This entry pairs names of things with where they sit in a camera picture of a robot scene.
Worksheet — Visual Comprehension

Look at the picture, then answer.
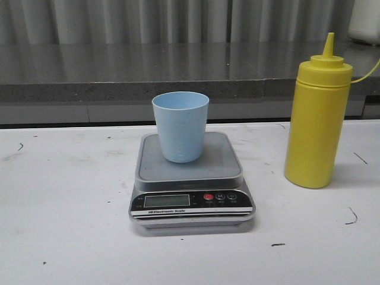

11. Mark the grey stone countertop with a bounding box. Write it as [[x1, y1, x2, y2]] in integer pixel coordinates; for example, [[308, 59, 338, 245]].
[[0, 40, 380, 103]]

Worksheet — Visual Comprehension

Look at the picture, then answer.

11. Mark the light blue plastic cup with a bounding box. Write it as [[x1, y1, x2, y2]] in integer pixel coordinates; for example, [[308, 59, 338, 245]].
[[152, 91, 210, 163]]

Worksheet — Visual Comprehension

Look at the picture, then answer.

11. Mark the white appliance on countertop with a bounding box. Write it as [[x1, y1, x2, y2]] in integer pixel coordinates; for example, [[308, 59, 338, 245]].
[[349, 0, 379, 45]]

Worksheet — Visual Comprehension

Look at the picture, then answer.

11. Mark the silver digital kitchen scale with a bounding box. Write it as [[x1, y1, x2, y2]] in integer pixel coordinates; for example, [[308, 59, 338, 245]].
[[129, 132, 256, 233]]

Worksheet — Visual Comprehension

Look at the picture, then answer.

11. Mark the yellow squeeze bottle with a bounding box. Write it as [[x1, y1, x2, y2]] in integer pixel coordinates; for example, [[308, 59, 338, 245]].
[[284, 32, 379, 189]]

